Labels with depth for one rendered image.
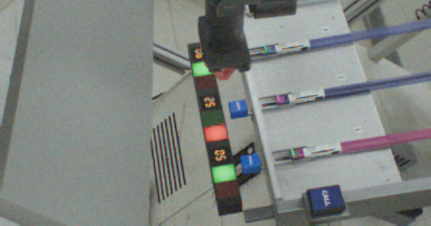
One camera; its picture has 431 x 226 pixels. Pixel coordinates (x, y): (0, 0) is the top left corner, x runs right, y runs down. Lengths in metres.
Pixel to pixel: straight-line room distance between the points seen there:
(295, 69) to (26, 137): 0.50
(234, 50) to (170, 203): 0.83
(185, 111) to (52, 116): 0.85
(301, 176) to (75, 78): 0.39
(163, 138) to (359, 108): 0.80
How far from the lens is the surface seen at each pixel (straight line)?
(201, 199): 1.88
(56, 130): 1.20
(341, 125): 1.35
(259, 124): 1.32
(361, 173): 1.31
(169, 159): 2.01
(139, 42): 1.45
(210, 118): 1.37
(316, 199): 1.23
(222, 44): 1.18
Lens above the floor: 1.40
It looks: 32 degrees down
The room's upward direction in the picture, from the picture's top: 53 degrees clockwise
